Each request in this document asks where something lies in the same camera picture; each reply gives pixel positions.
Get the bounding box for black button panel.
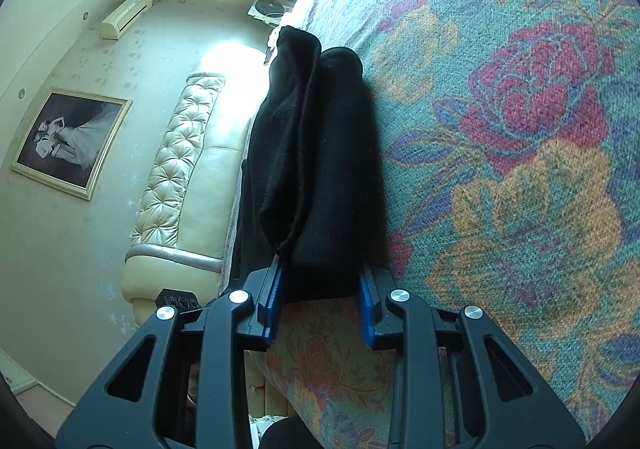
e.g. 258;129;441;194
156;288;206;315

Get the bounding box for gold-framed wall picture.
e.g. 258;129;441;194
11;86;133;201

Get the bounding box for black pants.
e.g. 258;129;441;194
227;25;388;305

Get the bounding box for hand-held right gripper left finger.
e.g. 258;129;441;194
55;261;286;449

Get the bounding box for cream tufted leather headboard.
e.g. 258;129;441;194
122;71;253;330

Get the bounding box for white round fan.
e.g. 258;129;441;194
247;0;293;27

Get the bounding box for white air conditioner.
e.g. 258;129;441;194
98;0;153;40

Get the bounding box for floral blanket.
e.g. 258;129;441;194
227;0;640;449

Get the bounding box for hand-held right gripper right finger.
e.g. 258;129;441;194
357;264;586;449

